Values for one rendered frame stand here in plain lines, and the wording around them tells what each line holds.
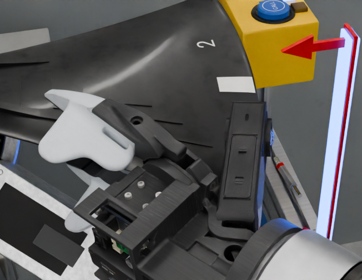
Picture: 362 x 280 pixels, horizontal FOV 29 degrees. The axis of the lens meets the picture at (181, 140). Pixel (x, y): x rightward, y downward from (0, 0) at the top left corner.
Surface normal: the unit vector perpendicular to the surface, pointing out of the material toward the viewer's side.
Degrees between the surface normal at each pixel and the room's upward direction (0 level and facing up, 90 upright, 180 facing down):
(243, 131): 7
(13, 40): 0
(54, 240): 50
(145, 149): 96
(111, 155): 15
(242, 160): 7
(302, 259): 9
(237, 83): 20
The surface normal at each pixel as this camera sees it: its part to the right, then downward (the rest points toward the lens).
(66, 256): 0.13, -0.03
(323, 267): -0.07, -0.74
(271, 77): 0.20, 0.61
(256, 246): -0.22, -0.61
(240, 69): 0.15, -0.55
